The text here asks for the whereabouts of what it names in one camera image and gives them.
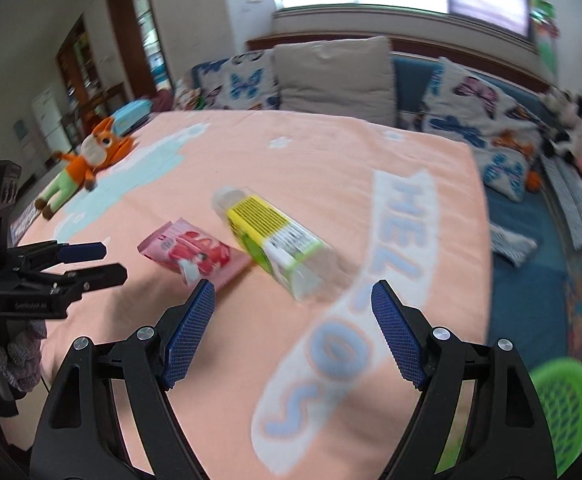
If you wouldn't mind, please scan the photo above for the cow plush toy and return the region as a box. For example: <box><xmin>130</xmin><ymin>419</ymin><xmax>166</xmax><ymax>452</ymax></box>
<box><xmin>540</xmin><ymin>87</ymin><xmax>582</xmax><ymax>166</ymax></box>

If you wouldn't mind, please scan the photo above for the grey patterned folded cloth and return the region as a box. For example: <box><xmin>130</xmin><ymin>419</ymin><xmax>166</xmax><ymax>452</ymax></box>
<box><xmin>541</xmin><ymin>155</ymin><xmax>582</xmax><ymax>252</ymax></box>

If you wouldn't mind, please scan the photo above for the green plastic mesh basket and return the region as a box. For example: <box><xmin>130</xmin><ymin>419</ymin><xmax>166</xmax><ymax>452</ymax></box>
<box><xmin>530</xmin><ymin>356</ymin><xmax>582</xmax><ymax>477</ymax></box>

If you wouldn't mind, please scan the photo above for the peach hello blanket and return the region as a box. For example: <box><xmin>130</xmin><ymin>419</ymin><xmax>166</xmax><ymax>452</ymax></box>
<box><xmin>25</xmin><ymin>112</ymin><xmax>492</xmax><ymax>479</ymax></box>

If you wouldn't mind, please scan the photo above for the butterfly pillow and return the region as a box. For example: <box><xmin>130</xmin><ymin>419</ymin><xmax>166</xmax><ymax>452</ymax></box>
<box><xmin>191</xmin><ymin>50</ymin><xmax>280</xmax><ymax>110</ymax></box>
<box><xmin>413</xmin><ymin>58</ymin><xmax>548</xmax><ymax>203</ymax></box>

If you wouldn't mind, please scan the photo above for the small grey patterned cloth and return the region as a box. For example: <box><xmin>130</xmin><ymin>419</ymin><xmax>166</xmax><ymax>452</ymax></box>
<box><xmin>490</xmin><ymin>223</ymin><xmax>538</xmax><ymax>268</ymax></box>

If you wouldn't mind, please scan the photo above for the butterfly pillow right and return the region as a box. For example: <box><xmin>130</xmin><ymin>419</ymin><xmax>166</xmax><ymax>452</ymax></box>
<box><xmin>413</xmin><ymin>58</ymin><xmax>548</xmax><ymax>203</ymax></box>

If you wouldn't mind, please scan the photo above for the orange fox plush toy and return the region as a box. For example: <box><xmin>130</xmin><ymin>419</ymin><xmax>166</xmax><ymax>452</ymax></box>
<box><xmin>34</xmin><ymin>117</ymin><xmax>134</xmax><ymax>220</ymax></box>

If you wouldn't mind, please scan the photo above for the yellow label clear bottle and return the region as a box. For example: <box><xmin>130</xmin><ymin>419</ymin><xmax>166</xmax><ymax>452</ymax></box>
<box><xmin>212</xmin><ymin>186</ymin><xmax>338</xmax><ymax>301</ymax></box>

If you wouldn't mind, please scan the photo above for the small orange ball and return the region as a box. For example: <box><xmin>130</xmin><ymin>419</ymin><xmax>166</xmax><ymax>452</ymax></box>
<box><xmin>526</xmin><ymin>170</ymin><xmax>543</xmax><ymax>193</ymax></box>

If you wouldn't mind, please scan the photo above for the butterfly pillow left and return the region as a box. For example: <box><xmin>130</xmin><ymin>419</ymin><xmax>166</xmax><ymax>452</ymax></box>
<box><xmin>191</xmin><ymin>50</ymin><xmax>280</xmax><ymax>110</ymax></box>

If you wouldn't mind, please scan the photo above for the beige plain cushion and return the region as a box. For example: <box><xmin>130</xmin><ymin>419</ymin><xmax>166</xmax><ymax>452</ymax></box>
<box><xmin>273</xmin><ymin>36</ymin><xmax>397</xmax><ymax>127</ymax></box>

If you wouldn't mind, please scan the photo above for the pink snack wrapper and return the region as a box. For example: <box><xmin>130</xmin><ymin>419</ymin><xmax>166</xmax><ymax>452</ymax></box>
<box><xmin>137</xmin><ymin>219</ymin><xmax>252</xmax><ymax>289</ymax></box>

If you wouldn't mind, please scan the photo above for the blue sofa mattress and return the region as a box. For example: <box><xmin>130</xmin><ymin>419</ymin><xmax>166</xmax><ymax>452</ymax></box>
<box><xmin>371</xmin><ymin>56</ymin><xmax>576</xmax><ymax>368</ymax></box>

